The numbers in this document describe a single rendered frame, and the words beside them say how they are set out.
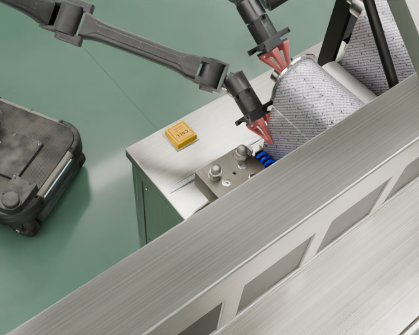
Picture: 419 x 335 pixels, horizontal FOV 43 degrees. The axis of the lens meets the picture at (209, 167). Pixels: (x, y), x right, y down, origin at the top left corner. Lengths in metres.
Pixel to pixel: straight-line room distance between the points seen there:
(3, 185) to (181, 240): 1.86
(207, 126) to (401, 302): 0.96
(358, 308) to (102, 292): 0.40
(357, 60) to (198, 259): 0.94
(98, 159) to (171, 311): 2.18
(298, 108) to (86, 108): 1.82
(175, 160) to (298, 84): 0.49
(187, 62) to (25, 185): 1.15
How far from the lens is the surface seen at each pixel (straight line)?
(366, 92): 1.37
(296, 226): 0.61
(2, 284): 2.46
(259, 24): 1.33
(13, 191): 2.28
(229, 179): 1.38
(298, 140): 1.31
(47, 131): 2.53
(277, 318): 0.79
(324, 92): 1.23
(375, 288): 0.85
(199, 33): 3.31
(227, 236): 0.59
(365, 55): 1.39
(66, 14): 1.42
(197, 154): 1.58
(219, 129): 1.65
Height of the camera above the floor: 2.17
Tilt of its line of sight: 55 degrees down
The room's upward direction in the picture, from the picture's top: 6 degrees clockwise
